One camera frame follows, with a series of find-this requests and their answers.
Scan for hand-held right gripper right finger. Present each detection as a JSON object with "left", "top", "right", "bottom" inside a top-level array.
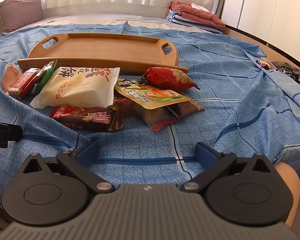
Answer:
[{"left": 181, "top": 142, "right": 278, "bottom": 194}]

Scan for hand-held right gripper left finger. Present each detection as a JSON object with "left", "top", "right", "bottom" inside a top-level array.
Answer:
[{"left": 21, "top": 140, "right": 115, "bottom": 194}]

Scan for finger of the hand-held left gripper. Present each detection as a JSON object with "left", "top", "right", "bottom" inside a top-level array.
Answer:
[{"left": 0, "top": 122, "right": 23, "bottom": 143}]

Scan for dark brown wafer bar packet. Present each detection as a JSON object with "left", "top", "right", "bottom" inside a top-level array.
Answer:
[{"left": 50, "top": 105, "right": 123, "bottom": 132}]

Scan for red biscuit packet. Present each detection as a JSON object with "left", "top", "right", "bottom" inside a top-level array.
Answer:
[{"left": 8, "top": 67, "right": 42, "bottom": 98}]

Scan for orange jelly cup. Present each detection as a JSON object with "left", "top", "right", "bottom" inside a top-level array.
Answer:
[{"left": 2, "top": 62, "right": 23, "bottom": 93}]

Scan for cream snack packet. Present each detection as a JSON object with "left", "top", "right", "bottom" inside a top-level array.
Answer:
[{"left": 30, "top": 66, "right": 121, "bottom": 109}]

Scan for green pea snack packet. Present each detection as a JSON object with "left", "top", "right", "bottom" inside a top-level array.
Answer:
[{"left": 33, "top": 60, "right": 58, "bottom": 93}]

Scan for green and orange snack packet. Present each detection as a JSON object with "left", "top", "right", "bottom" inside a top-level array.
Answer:
[{"left": 114, "top": 78, "right": 191, "bottom": 110}]

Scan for red puffed snack bag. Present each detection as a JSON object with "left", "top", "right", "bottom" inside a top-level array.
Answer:
[{"left": 141, "top": 66, "right": 201, "bottom": 92}]

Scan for wooden tray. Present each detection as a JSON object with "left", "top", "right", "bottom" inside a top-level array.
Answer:
[{"left": 17, "top": 33, "right": 190, "bottom": 74}]

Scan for dark brown snack packet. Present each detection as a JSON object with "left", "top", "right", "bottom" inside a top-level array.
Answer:
[{"left": 166, "top": 99, "right": 205, "bottom": 119}]

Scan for blue checked bed sheet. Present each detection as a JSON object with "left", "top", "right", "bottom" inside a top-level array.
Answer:
[{"left": 0, "top": 21, "right": 300, "bottom": 207}]

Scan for tan flat snack packet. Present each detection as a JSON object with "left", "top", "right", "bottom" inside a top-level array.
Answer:
[{"left": 129, "top": 99, "right": 180, "bottom": 128}]

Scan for small colourful toy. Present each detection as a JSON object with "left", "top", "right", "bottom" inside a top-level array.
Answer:
[{"left": 256, "top": 58, "right": 275, "bottom": 70}]

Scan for dark floral cloth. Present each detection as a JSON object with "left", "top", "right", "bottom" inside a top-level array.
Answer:
[{"left": 271, "top": 61, "right": 300, "bottom": 91}]

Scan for mauve pillow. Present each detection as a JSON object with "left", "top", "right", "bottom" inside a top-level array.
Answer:
[{"left": 0, "top": 0, "right": 44, "bottom": 33}]

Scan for folded blue striped blanket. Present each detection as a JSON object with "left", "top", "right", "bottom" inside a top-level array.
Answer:
[{"left": 166, "top": 9, "right": 224, "bottom": 34}]

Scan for white patterned mattress cover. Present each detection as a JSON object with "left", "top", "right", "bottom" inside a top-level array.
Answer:
[{"left": 10, "top": 13, "right": 224, "bottom": 34}]

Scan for folded pink blanket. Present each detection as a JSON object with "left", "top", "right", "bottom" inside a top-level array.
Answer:
[{"left": 168, "top": 1, "right": 226, "bottom": 29}]

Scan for grey window ledge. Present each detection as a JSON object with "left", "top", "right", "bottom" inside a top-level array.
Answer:
[{"left": 41, "top": 4, "right": 166, "bottom": 20}]

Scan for white cloth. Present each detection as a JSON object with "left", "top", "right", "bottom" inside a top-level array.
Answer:
[{"left": 191, "top": 3, "right": 211, "bottom": 12}]

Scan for white wardrobe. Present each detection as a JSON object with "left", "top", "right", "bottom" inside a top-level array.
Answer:
[{"left": 220, "top": 0, "right": 300, "bottom": 66}]

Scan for wooden bed frame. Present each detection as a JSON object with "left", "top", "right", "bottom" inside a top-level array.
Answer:
[{"left": 223, "top": 23, "right": 300, "bottom": 71}]

